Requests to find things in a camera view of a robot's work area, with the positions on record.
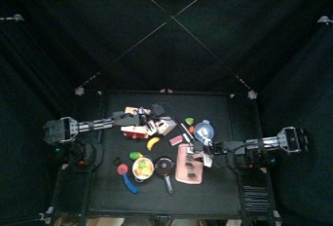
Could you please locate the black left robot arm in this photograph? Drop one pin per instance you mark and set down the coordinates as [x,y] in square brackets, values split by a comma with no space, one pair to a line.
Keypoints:
[89,126]

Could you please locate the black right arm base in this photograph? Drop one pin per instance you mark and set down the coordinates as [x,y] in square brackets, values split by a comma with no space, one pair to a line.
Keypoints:
[250,160]

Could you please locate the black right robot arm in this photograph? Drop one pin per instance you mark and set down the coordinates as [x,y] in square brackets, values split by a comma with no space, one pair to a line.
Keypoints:
[277,140]

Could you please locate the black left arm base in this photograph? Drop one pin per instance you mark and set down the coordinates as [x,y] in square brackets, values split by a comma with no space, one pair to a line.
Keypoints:
[83,153]

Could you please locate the black toy sushi piece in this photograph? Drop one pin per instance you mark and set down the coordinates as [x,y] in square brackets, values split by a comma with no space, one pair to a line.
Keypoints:
[190,175]
[189,164]

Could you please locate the orange toy carrot piece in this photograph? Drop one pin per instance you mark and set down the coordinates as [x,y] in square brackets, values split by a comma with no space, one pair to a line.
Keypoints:
[192,129]

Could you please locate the green toy vegetable piece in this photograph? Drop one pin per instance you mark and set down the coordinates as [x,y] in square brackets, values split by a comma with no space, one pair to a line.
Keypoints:
[189,120]

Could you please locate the small white and black toy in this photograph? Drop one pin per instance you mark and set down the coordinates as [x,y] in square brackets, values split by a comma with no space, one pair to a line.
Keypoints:
[151,127]

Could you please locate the white paper card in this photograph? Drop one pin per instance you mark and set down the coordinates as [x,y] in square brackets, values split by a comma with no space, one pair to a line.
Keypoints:
[208,160]

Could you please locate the tan toy box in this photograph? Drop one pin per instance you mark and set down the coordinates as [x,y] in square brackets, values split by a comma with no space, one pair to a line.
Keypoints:
[131,110]

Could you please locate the red and white toy box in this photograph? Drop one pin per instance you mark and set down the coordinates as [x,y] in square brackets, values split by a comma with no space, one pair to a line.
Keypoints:
[134,132]

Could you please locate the light blue toy bowl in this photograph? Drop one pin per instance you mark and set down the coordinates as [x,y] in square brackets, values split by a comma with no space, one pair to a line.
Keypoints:
[204,131]

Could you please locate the white toy carton box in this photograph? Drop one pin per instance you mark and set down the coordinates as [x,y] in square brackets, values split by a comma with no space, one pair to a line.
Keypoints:
[166,126]

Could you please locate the yellow toy banana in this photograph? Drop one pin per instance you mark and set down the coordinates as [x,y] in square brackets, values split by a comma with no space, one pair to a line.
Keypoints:
[153,143]

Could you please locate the pink rectangular tray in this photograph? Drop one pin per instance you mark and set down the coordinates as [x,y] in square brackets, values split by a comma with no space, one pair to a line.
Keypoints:
[189,169]

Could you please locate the pink toy block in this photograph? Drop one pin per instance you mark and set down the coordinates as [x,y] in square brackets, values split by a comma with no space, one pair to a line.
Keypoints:
[176,140]

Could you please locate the black and white toy knife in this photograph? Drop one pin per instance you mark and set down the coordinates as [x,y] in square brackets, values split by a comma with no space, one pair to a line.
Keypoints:
[182,129]

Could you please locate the green toy pepper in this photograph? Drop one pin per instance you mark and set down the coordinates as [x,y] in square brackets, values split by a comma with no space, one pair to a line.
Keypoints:
[135,155]

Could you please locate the black toy frying pan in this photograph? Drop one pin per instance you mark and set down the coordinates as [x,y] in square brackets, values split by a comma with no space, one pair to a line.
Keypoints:
[165,169]

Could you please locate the silver pot with toy food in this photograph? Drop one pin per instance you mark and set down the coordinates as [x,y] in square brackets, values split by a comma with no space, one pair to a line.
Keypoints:
[143,168]

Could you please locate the red and blue toy spatula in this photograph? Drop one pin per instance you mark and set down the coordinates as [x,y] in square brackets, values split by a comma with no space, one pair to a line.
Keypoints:
[127,178]

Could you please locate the metal frame clamp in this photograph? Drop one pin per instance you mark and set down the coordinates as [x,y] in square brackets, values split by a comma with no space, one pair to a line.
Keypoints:
[252,94]
[79,90]
[324,19]
[16,18]

